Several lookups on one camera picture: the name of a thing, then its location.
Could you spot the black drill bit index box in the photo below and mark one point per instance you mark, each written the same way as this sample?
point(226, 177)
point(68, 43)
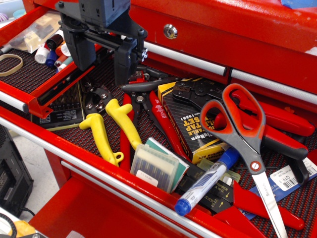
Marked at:
point(67, 111)

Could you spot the green plastic case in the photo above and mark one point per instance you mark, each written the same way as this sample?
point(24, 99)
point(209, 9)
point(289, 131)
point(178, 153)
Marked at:
point(182, 167)

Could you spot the blue capped marker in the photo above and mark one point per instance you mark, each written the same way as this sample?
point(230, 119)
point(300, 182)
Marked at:
point(51, 59)

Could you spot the black capped marker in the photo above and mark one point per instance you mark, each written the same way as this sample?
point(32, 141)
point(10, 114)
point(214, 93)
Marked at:
point(54, 41)

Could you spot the red tool chest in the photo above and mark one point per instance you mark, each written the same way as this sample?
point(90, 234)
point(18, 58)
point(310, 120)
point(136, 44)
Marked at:
point(261, 44)

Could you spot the blue white marker pen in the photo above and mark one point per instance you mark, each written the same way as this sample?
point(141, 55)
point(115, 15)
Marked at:
point(200, 188)

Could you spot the red handled wire stripper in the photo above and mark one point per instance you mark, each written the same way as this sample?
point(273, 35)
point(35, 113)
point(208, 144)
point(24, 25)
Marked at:
point(143, 98)

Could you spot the blue drill bit package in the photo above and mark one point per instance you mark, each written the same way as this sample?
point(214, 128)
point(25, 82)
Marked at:
point(283, 181)

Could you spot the red grey scissors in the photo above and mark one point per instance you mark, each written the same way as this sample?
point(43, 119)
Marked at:
point(248, 143)

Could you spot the red small upper drawer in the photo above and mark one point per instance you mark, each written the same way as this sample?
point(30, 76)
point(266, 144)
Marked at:
point(35, 86)

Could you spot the black yellow tap set box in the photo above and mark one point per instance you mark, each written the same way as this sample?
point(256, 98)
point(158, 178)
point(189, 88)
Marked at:
point(182, 101)

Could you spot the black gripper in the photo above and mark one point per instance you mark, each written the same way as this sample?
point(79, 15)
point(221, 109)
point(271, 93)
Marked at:
point(108, 24)

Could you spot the clear drill bit case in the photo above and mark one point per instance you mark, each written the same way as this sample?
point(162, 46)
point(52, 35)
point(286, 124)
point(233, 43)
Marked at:
point(153, 167)

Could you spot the red black crimping pliers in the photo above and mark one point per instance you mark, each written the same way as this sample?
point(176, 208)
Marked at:
point(284, 131)

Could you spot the black electronic device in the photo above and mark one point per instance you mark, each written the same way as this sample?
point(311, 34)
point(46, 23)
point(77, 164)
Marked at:
point(15, 181)

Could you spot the silver drawer lock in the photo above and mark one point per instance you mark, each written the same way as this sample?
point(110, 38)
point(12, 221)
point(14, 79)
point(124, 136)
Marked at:
point(170, 31)

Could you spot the yellow handled tin snips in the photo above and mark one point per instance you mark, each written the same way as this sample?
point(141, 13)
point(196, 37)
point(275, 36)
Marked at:
point(105, 115)

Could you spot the tan rubber band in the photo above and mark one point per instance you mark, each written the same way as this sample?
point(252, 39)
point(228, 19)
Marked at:
point(16, 63)

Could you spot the clear plastic bag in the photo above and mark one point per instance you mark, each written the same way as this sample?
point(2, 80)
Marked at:
point(36, 34)

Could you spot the large white capped marker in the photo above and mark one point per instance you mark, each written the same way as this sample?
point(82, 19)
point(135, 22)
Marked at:
point(65, 50)

